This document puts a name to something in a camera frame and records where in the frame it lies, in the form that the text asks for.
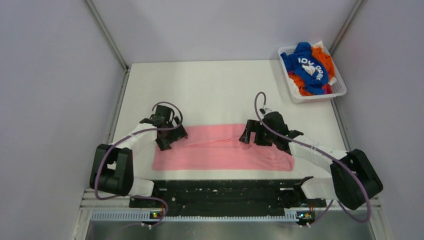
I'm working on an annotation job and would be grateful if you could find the red t-shirt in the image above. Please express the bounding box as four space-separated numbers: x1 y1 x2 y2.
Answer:
322 84 333 95

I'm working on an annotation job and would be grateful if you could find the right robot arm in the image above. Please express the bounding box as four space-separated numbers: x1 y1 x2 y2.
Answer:
239 108 384 210

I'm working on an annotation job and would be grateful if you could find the white plastic basket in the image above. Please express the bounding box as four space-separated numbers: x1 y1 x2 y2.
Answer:
278 41 347 104

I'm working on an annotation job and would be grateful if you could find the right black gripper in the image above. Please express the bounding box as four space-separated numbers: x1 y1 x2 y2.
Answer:
239 119 277 146

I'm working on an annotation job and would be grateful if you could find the orange t-shirt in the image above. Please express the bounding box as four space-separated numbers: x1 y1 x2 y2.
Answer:
288 45 336 97

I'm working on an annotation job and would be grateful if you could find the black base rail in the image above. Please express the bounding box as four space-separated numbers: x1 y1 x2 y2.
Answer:
129 179 327 217

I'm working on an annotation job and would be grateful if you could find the purple cable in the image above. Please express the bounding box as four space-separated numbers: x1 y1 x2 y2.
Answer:
94 101 184 229
254 91 373 228

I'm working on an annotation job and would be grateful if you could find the blue printed t-shirt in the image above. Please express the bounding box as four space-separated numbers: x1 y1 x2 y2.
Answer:
280 42 330 96

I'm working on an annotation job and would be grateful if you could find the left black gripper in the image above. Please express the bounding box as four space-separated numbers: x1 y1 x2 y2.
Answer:
156 116 187 150

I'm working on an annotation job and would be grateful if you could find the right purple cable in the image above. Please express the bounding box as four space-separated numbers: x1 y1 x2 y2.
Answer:
254 91 373 228

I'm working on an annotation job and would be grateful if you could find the white slotted cable duct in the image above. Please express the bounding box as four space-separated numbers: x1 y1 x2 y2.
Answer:
91 208 313 224

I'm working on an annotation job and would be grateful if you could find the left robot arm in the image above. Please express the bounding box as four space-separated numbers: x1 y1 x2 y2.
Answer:
89 101 188 207

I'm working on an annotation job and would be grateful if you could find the pink t-shirt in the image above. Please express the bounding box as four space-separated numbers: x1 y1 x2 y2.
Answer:
152 124 295 172

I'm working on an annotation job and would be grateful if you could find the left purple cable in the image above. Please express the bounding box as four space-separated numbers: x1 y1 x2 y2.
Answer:
94 101 184 229

